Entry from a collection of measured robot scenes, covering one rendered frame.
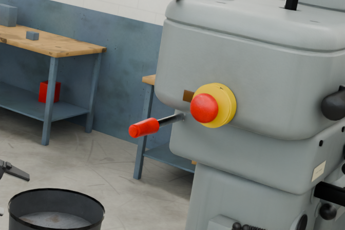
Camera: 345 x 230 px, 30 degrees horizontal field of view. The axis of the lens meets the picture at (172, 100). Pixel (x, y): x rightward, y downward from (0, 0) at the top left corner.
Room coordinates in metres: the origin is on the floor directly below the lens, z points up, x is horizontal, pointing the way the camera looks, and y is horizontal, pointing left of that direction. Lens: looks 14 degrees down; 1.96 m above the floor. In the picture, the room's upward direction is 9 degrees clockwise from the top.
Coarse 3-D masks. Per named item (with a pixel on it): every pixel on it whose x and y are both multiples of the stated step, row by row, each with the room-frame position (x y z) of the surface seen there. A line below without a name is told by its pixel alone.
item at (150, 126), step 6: (174, 114) 0.98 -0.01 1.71; (180, 114) 0.98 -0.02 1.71; (144, 120) 0.90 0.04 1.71; (150, 120) 0.90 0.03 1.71; (156, 120) 0.91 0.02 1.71; (162, 120) 0.93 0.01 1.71; (168, 120) 0.95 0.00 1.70; (174, 120) 0.96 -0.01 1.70; (180, 120) 0.98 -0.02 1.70; (132, 126) 0.87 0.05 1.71; (138, 126) 0.87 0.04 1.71; (144, 126) 0.88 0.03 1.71; (150, 126) 0.89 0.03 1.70; (156, 126) 0.90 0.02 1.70; (132, 132) 0.87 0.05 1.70; (138, 132) 0.87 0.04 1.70; (144, 132) 0.88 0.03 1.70; (150, 132) 0.89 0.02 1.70
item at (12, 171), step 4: (8, 164) 1.28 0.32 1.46; (8, 168) 1.28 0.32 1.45; (12, 168) 1.29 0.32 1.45; (16, 168) 1.30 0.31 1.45; (4, 172) 1.27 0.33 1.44; (8, 172) 1.27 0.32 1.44; (12, 172) 1.28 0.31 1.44; (16, 172) 1.29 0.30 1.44; (20, 172) 1.30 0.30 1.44; (24, 172) 1.31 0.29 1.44; (12, 176) 1.28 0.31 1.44; (16, 176) 1.28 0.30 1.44; (20, 176) 1.29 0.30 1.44; (24, 176) 1.29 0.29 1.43; (28, 176) 1.31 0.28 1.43; (24, 180) 1.29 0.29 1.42; (28, 180) 1.30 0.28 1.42
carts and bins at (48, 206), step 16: (32, 192) 3.09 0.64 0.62; (48, 192) 3.14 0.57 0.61; (64, 192) 3.16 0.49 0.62; (16, 208) 3.00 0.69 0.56; (32, 208) 3.09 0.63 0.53; (48, 208) 3.14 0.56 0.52; (64, 208) 3.15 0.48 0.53; (80, 208) 3.14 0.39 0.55; (96, 208) 3.07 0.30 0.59; (16, 224) 2.76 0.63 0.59; (32, 224) 2.70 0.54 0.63; (48, 224) 2.98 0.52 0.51; (64, 224) 3.01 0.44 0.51; (80, 224) 3.04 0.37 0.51; (96, 224) 2.83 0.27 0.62
